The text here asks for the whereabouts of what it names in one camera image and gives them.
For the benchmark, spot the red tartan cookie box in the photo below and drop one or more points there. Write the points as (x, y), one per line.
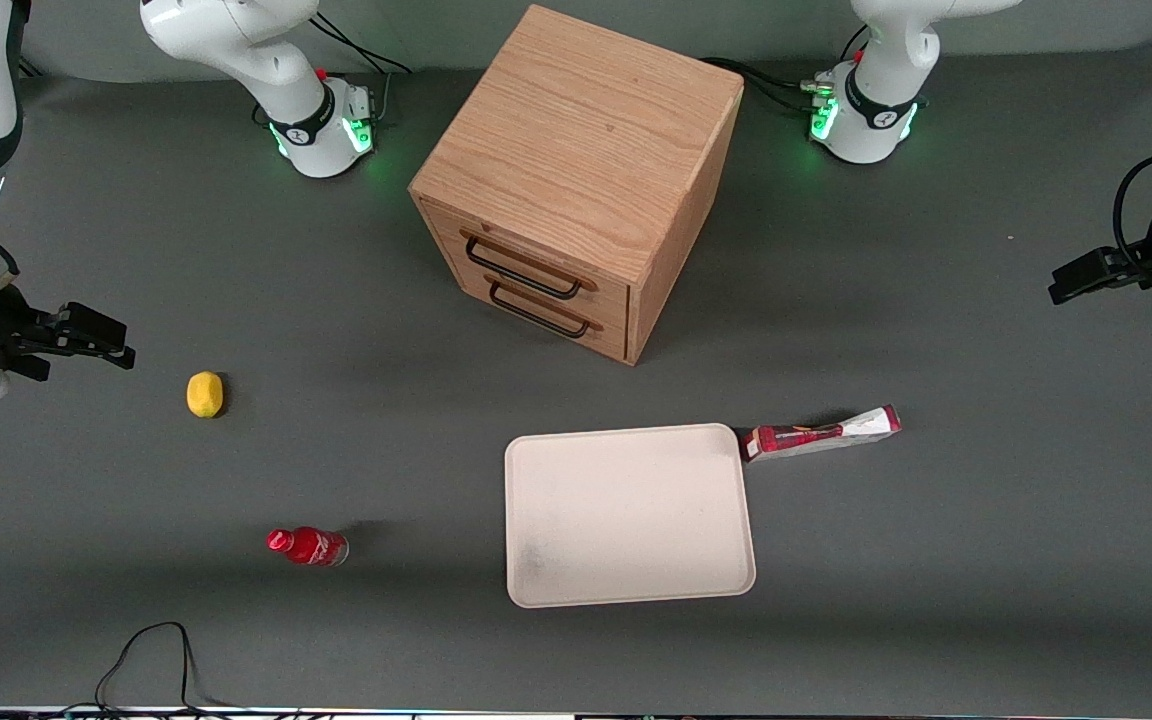
(821, 434)

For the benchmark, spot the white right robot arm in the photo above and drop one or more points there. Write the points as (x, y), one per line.
(276, 70)

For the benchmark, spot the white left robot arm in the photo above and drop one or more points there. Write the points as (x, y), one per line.
(886, 60)

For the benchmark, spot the cream plastic tray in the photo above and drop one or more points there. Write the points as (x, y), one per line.
(628, 515)

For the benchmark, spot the yellow lemon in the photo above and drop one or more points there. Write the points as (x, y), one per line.
(204, 394)

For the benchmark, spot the red cola bottle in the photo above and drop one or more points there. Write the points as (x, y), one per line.
(311, 546)

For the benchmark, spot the wooden two-drawer cabinet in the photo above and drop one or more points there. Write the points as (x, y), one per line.
(576, 150)

